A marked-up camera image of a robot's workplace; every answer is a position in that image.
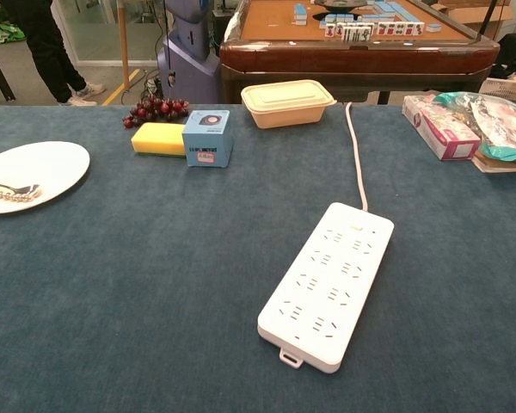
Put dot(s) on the beige lidded food container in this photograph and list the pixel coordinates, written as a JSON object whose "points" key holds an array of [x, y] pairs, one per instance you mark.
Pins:
{"points": [[284, 103]]}

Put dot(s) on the light blue cardboard box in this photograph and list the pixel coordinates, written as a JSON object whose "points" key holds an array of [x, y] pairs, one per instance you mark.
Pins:
{"points": [[206, 137]]}

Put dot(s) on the blue backed tile stack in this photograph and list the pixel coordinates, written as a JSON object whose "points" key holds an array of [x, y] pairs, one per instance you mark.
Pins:
{"points": [[299, 13]]}

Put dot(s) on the white round plate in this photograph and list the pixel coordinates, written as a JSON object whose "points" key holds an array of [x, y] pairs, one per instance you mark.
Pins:
{"points": [[47, 168]]}

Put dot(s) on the white power strip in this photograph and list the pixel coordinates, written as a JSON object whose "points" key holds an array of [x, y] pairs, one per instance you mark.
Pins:
{"points": [[327, 279]]}

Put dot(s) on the long blue backed tile row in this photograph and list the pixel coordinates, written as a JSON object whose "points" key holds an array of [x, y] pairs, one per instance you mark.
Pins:
{"points": [[391, 10]]}

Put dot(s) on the yellow sponge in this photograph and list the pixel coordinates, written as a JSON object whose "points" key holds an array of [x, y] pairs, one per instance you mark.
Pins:
{"points": [[155, 135]]}

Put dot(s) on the white mesh basket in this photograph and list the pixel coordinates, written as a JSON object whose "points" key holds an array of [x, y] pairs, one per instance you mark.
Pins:
{"points": [[507, 90]]}

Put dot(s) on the teal snack bag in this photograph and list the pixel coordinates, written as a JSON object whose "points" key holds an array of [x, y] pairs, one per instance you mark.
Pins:
{"points": [[507, 125]]}

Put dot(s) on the tan flat book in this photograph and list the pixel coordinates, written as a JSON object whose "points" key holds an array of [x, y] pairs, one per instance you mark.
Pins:
{"points": [[499, 167]]}

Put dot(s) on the single blue backed tile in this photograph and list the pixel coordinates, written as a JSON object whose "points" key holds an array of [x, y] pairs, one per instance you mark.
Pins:
{"points": [[433, 28]]}

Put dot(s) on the green bamboo mahjong tile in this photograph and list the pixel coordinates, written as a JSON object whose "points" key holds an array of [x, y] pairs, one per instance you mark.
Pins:
{"points": [[362, 33], [346, 33], [354, 33]]}

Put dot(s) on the brown mahjong table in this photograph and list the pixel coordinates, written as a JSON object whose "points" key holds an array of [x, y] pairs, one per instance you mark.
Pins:
{"points": [[348, 60]]}

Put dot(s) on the pink floral tissue box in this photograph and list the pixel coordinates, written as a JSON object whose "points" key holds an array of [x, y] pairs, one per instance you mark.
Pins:
{"points": [[438, 133]]}

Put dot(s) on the blue table cloth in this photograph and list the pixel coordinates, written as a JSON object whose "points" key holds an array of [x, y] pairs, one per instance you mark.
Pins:
{"points": [[155, 279]]}

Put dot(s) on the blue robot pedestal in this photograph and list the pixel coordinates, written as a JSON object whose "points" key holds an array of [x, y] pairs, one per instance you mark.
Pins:
{"points": [[189, 64]]}

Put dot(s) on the dark red grape bunch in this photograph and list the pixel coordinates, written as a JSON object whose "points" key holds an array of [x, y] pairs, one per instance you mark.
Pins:
{"points": [[159, 109]]}

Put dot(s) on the dark round bowl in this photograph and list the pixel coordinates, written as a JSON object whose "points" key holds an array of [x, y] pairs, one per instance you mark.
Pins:
{"points": [[339, 4]]}

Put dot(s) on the short blue backed tile row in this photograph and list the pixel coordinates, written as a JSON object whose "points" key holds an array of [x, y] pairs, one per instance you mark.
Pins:
{"points": [[333, 18]]}

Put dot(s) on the wooden pole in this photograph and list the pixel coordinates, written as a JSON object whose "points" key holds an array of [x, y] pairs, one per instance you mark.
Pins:
{"points": [[124, 43]]}

